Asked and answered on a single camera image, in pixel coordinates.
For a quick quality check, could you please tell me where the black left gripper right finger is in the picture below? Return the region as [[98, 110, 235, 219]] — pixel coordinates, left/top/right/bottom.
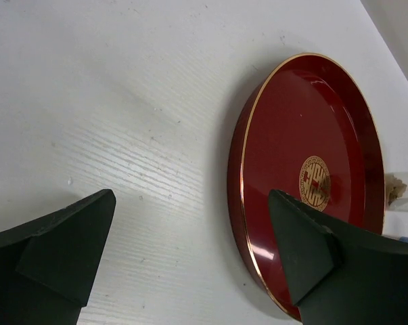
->
[[268, 190, 408, 324]]

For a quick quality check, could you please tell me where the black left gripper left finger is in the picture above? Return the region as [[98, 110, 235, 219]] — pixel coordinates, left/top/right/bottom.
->
[[0, 189, 116, 324]]

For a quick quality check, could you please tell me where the clear spice jar black cap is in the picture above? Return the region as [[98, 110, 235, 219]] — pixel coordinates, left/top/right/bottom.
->
[[384, 171, 408, 212]]

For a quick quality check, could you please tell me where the red round tray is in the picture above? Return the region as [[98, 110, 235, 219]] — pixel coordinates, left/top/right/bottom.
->
[[227, 53, 386, 320]]

